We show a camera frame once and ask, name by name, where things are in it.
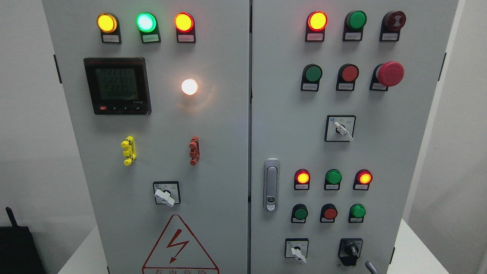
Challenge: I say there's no black rotary knob switch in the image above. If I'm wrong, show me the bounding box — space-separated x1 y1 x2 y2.
338 238 363 266

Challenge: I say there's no red terminal connector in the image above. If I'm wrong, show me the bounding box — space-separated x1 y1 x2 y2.
188 136 200 166

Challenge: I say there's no red lit lamp lower left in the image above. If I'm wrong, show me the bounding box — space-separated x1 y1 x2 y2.
294 169 311 190

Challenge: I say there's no red lit lamp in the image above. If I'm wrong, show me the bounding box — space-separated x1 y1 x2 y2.
306 11 328 42
294 169 311 190

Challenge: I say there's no white lit indicator lamp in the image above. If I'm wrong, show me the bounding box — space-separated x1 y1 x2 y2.
181 79 198 96

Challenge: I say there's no green push button upper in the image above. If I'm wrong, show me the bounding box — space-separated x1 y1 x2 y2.
300 64 323 92

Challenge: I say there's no green push button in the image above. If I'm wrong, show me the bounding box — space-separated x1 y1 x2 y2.
291 204 309 223
300 64 323 92

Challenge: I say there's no green push button lower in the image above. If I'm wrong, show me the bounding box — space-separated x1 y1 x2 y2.
291 204 309 223

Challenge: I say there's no left grey cabinet door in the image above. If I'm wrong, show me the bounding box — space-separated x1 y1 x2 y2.
42 0 250 274

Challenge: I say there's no grey cabinet door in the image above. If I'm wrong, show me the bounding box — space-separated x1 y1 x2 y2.
42 0 250 274
249 0 458 274

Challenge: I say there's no green lamp lower middle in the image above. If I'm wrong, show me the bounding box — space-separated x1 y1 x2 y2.
324 169 342 191

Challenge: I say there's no right grey cabinet door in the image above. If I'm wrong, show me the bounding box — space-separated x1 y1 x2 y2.
249 0 458 274

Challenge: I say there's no red push button lower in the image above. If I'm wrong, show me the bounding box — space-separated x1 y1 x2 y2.
320 203 338 223

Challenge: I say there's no red push button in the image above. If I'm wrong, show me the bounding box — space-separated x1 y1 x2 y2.
320 203 338 223
336 64 360 91

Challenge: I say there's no yellow terminal connector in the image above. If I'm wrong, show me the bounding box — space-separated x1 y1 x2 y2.
120 135 136 166

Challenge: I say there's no red push button upper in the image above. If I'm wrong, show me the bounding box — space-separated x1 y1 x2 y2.
336 64 360 91

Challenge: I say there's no red lamp lower right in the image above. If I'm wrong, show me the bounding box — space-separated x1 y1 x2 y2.
353 169 373 191

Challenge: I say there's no red lit lamp left door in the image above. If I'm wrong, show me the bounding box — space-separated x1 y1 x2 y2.
174 12 196 43

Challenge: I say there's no red high voltage warning sticker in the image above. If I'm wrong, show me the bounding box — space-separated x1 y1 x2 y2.
142 214 220 274

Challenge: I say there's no green lamp bottom row right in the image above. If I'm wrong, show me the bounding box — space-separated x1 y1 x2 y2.
348 204 366 223

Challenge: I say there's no black digital power meter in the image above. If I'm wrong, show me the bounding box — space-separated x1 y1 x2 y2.
83 57 151 116

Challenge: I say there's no red lit lamp top right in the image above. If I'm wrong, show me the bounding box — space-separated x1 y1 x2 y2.
306 11 328 42

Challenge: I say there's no green lit indicator lamp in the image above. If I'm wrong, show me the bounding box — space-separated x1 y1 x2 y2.
135 12 161 43

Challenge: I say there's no red emergency stop mushroom button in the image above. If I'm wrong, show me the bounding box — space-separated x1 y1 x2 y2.
369 61 404 91

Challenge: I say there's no green lamp top right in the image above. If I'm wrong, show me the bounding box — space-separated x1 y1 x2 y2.
342 10 367 41

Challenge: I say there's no yellow indicator lamp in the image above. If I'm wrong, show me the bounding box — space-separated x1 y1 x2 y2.
97 13 122 44

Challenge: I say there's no dark red buzzer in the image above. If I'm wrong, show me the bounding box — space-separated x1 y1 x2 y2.
379 11 406 42

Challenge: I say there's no black device with antenna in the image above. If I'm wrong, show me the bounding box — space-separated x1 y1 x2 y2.
0 207 45 274

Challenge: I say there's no silver door lock handle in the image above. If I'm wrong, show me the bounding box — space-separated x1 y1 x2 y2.
263 158 280 212

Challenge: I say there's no white selector switch left door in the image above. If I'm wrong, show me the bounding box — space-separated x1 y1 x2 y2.
153 182 181 207

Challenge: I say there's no white selector switch upper right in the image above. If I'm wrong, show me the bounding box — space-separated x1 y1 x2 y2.
324 115 356 142

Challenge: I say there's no white selector switch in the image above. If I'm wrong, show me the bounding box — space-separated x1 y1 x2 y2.
324 115 356 142
285 238 309 264

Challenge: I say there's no white selector switch bottom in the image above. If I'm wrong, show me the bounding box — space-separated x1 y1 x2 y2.
285 238 309 264

